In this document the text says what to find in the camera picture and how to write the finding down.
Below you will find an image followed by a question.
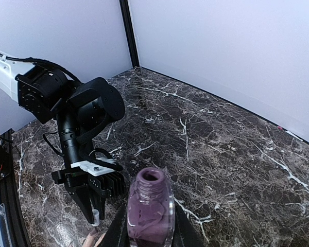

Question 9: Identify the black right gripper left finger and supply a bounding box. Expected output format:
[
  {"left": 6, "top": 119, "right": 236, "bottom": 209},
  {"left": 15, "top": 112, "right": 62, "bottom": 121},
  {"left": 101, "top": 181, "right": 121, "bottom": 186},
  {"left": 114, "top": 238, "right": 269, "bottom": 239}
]
[{"left": 102, "top": 203, "right": 128, "bottom": 247}]

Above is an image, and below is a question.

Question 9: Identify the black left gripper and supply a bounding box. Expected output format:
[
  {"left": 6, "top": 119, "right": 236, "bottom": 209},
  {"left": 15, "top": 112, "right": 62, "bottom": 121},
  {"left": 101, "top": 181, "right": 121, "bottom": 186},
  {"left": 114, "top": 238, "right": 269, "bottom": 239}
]
[{"left": 51, "top": 167, "right": 106, "bottom": 224}]

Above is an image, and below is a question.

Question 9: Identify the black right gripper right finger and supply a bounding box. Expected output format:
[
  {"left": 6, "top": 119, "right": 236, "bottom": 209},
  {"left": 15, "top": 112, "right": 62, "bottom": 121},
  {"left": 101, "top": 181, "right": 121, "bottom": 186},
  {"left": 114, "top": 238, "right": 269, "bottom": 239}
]
[{"left": 174, "top": 201, "right": 204, "bottom": 247}]

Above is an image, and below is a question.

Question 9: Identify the white nail polish brush cap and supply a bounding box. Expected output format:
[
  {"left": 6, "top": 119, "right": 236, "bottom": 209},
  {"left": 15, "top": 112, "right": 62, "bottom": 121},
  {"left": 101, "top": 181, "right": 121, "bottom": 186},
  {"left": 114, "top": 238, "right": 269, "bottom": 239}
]
[{"left": 92, "top": 209, "right": 100, "bottom": 227}]

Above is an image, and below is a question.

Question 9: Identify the purple nail polish bottle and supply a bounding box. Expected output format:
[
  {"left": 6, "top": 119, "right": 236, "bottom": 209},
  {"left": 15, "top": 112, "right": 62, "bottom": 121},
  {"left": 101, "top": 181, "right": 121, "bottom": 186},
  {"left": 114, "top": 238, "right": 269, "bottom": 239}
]
[{"left": 127, "top": 167, "right": 175, "bottom": 246}]

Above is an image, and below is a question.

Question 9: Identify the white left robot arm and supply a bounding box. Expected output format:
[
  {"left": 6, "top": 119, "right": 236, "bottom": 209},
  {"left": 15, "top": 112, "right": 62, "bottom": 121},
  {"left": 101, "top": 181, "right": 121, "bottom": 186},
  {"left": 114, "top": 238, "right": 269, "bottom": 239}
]
[{"left": 0, "top": 52, "right": 125, "bottom": 226}]

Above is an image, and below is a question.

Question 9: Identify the person's bare hand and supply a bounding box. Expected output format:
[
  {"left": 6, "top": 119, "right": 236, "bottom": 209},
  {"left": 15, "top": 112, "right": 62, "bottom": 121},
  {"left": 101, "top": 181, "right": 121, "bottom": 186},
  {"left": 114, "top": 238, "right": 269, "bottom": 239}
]
[{"left": 82, "top": 228, "right": 106, "bottom": 247}]

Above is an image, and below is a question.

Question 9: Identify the black left frame post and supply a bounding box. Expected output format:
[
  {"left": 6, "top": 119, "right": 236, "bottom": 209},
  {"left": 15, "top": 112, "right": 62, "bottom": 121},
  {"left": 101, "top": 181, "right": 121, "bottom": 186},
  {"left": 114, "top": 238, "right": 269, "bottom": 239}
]
[{"left": 119, "top": 0, "right": 140, "bottom": 67}]

